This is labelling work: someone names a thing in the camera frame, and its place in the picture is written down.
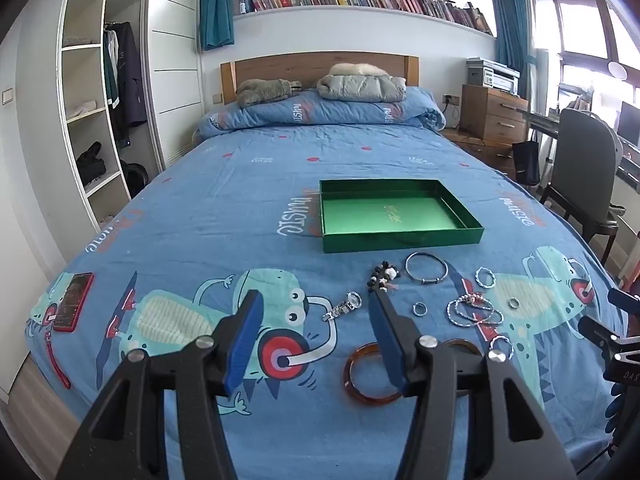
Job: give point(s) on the wall socket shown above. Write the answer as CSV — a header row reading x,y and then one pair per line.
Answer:
x,y
451,99

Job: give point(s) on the grey chair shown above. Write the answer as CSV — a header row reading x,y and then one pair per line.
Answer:
x,y
582,160

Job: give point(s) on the hanging dark jacket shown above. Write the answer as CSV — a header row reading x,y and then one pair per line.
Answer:
x,y
127,75

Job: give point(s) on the thin silver bangle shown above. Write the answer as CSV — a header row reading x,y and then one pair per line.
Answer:
x,y
428,280

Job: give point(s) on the computer monitor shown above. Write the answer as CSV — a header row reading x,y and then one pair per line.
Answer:
x,y
630,122

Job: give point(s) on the person's right hand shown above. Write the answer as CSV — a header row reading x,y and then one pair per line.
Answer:
x,y
614,412

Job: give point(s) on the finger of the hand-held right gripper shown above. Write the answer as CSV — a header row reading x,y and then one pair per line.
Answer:
x,y
600,330
625,297

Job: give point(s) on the white furry pillow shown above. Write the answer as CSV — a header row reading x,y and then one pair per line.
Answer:
x,y
357,69

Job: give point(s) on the blue dinosaur print bedsheet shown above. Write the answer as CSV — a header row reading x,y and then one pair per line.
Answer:
x,y
225,200

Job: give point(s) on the wooden headboard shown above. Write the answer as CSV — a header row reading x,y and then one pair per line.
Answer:
x,y
280,66

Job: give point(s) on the wooden nightstand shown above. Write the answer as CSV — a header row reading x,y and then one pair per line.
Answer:
x,y
480,152

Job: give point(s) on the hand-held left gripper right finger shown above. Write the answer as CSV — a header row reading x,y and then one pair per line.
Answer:
x,y
390,345

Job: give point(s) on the folded blue quilt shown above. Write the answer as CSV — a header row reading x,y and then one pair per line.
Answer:
x,y
300,110

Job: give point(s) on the teal curtain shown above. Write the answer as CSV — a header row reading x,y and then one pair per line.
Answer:
x,y
512,35
216,5

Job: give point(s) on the green shallow box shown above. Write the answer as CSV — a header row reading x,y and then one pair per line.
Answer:
x,y
380,210

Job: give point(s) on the dark brown bangle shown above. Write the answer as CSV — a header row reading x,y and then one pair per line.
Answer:
x,y
457,343

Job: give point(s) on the grey puffer jacket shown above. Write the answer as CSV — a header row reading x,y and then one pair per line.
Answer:
x,y
360,87

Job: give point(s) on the silver wristwatch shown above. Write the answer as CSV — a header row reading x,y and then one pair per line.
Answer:
x,y
342,307

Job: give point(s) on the thin silver hoop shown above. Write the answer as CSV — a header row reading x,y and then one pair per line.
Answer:
x,y
492,346

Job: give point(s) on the grey desk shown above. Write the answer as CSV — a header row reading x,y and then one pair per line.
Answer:
x,y
542,122

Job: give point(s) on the white printer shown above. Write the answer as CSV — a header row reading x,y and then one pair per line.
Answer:
x,y
492,75

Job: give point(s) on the white wardrobe door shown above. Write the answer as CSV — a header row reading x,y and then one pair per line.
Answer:
x,y
172,60

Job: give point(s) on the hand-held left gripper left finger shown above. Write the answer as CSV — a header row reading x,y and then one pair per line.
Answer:
x,y
245,345

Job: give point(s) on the amber translucent bangle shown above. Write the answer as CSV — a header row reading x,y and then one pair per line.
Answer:
x,y
348,375

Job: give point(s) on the wall light switch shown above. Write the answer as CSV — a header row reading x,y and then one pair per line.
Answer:
x,y
7,96

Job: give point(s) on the white open shelf unit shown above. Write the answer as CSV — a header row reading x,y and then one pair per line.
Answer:
x,y
65,85

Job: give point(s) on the round white lamp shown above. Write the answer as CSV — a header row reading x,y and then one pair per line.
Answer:
x,y
618,70

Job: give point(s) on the red smartphone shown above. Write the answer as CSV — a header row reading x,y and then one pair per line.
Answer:
x,y
72,302

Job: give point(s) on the wooden dresser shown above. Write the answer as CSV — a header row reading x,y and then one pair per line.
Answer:
x,y
492,112

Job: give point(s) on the black tote bag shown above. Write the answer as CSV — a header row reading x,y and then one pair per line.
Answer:
x,y
526,162

